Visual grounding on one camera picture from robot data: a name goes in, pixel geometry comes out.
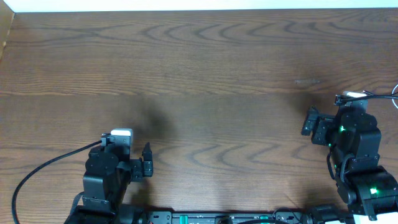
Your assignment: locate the right camera black cable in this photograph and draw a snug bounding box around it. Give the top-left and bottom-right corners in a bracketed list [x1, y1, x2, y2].
[334, 90, 398, 105]

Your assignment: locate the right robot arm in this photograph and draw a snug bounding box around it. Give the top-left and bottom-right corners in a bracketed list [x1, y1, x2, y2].
[301, 100, 397, 221]

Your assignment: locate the left camera black cable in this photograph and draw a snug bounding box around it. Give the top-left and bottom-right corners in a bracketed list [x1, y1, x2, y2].
[11, 139, 103, 224]

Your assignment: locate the camera black cable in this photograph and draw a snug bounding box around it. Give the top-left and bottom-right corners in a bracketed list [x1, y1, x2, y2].
[11, 139, 103, 224]
[334, 90, 398, 105]

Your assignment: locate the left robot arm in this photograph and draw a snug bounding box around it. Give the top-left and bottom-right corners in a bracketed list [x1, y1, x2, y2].
[65, 143, 154, 224]

